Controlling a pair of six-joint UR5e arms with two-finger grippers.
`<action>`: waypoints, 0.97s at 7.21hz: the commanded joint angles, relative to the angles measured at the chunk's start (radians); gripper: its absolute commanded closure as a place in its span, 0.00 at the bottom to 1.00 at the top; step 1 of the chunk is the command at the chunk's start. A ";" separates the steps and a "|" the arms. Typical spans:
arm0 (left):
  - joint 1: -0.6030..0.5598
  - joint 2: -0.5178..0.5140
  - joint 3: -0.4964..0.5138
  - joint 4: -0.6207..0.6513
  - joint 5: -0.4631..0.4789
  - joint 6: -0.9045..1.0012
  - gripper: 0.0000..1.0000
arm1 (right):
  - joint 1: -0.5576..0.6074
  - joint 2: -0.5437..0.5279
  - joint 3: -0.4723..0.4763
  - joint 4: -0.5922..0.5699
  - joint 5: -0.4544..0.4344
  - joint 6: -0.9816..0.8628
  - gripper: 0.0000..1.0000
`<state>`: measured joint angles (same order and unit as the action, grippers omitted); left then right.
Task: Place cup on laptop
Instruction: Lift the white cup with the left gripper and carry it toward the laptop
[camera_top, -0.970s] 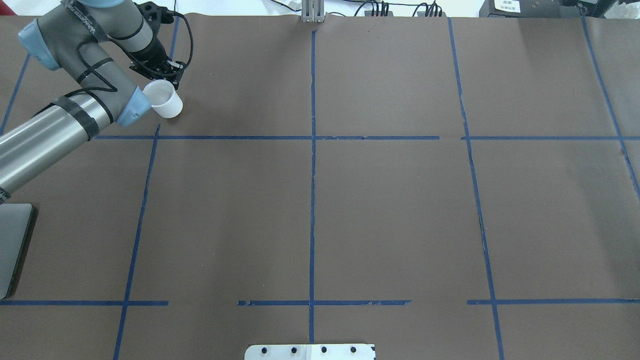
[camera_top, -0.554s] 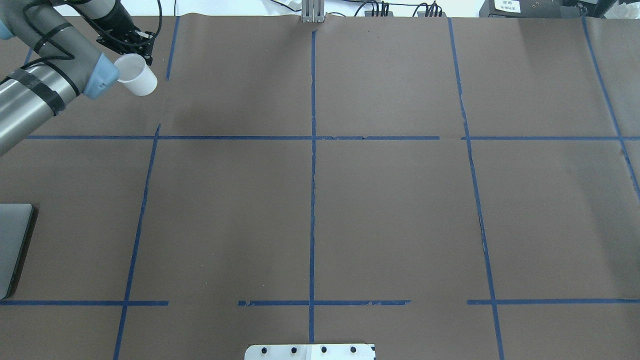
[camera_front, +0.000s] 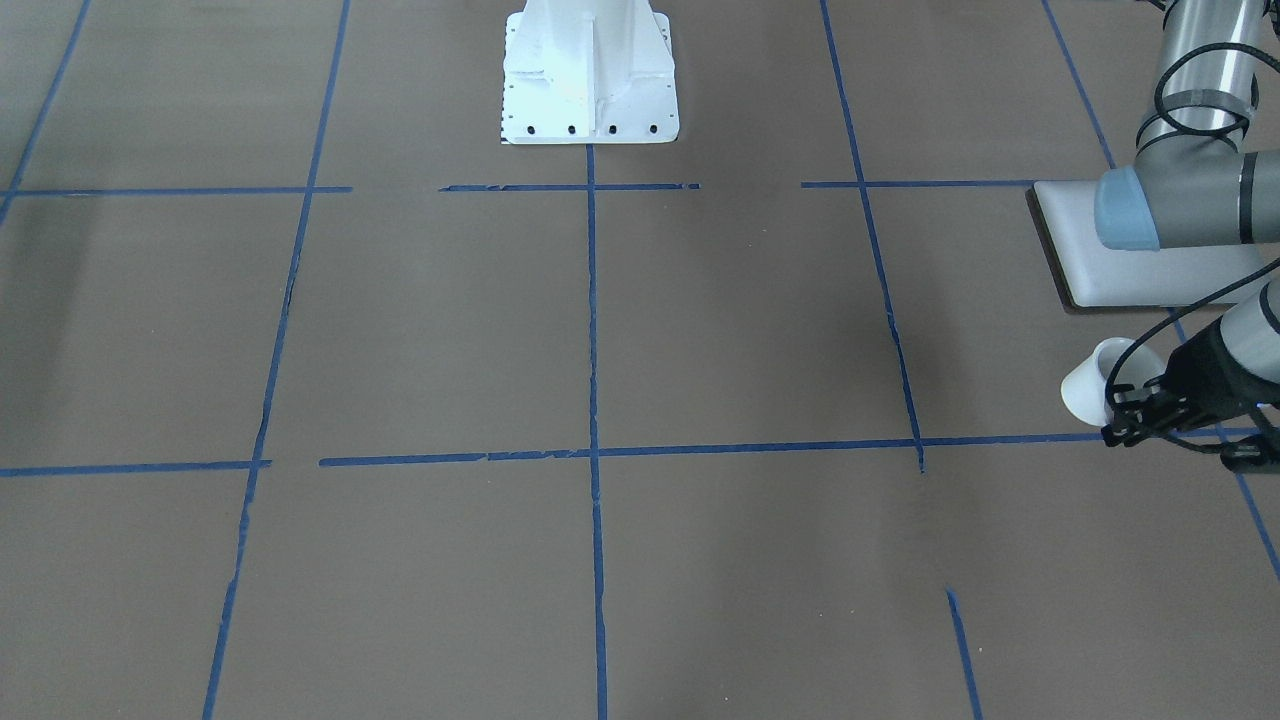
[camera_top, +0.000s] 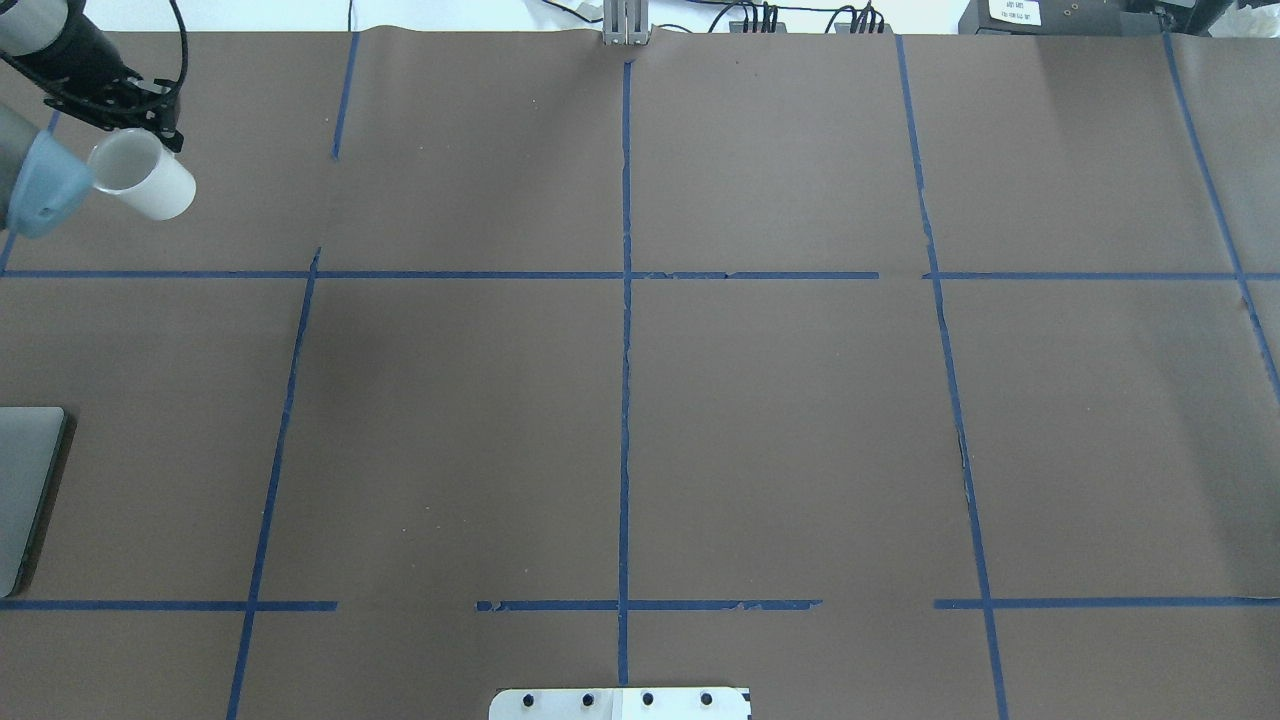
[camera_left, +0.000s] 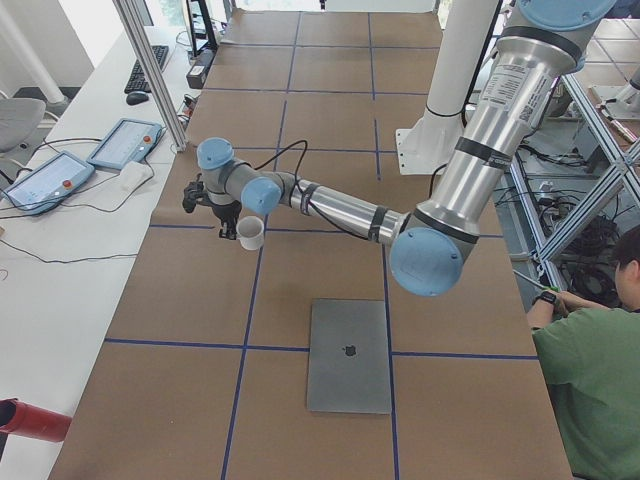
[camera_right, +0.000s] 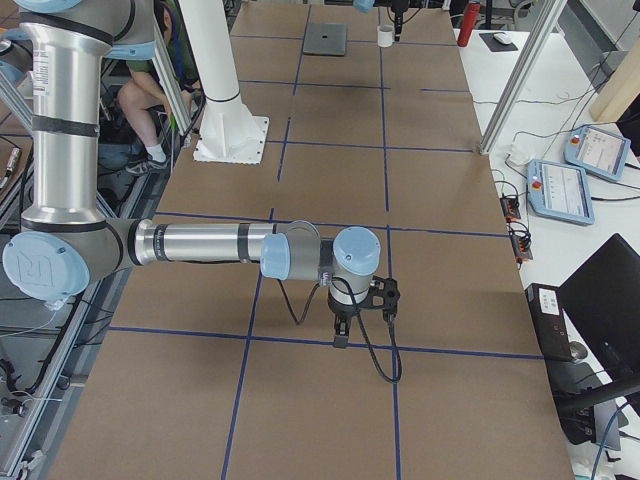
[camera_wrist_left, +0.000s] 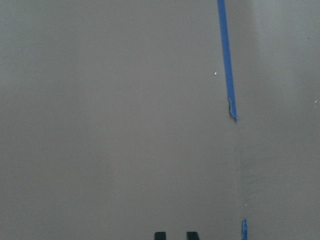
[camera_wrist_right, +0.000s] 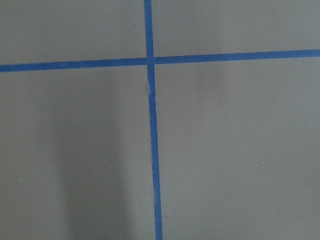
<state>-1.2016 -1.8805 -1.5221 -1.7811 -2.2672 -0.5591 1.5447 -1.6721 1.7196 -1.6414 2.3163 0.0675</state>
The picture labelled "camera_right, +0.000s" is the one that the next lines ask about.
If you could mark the orange adapter board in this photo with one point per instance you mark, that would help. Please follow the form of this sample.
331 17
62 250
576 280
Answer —
510 202
520 238

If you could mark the white computer mouse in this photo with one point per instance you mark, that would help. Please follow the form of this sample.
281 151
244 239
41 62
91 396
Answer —
502 38

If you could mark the white pedestal column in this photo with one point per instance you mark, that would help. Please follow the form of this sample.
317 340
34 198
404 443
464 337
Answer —
229 133

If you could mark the aluminium frame post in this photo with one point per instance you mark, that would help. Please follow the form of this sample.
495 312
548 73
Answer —
549 15

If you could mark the far orange adapter board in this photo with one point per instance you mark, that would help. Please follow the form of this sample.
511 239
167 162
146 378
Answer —
510 202

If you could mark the red water bottle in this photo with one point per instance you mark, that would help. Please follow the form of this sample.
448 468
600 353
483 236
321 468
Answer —
468 22

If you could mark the black computer box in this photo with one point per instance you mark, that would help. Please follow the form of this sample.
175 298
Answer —
548 320

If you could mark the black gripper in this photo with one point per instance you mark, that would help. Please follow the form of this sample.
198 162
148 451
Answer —
342 315
398 19

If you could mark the near blue teach pendant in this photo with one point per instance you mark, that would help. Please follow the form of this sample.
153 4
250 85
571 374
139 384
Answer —
560 191

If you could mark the blue teach pendant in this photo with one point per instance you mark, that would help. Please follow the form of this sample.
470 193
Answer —
599 152
560 191

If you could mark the far blue teach pendant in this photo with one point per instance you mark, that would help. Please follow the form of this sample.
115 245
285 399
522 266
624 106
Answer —
599 152

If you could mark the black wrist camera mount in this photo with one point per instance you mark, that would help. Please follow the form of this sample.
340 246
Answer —
382 295

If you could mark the grey closed laptop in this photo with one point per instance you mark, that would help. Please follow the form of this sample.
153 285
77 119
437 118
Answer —
325 39

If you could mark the near orange adapter board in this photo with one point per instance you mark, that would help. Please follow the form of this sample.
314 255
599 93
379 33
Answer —
520 238

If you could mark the black monitor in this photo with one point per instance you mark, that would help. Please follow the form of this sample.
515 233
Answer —
601 299

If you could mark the white ceramic mug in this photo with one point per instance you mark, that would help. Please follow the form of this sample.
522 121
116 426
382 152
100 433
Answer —
385 35

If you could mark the wooden plank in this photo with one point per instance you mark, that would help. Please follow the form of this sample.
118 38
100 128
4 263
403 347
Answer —
620 90

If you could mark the seated person green shirt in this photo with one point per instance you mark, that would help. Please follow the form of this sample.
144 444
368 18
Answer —
143 91

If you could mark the black mouse pad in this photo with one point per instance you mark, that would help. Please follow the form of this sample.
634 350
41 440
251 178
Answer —
493 45

